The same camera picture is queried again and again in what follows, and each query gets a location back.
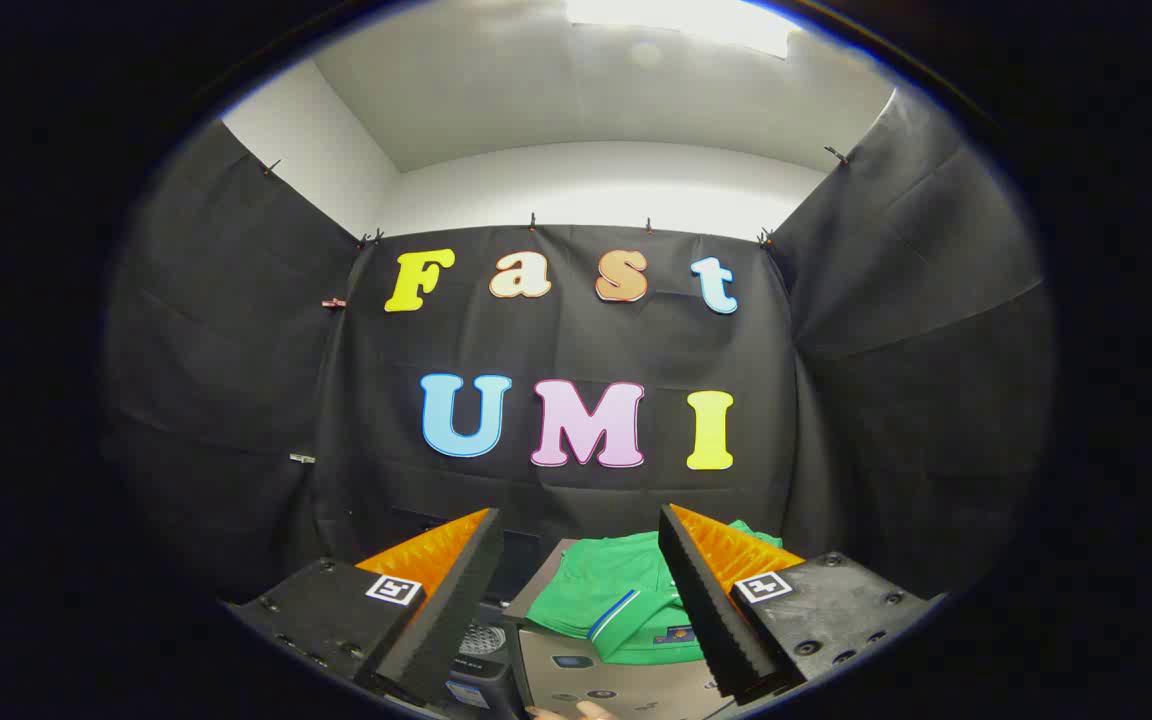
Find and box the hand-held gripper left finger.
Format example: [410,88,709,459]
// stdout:
[226,507,507,711]

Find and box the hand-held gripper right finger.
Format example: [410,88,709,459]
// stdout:
[658,503,942,706]

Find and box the dark grey washing machine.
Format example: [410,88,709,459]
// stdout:
[391,505,542,720]

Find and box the green polo shirt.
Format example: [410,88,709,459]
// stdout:
[526,519,785,666]

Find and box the black backdrop cloth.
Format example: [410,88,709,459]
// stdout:
[101,85,1055,611]

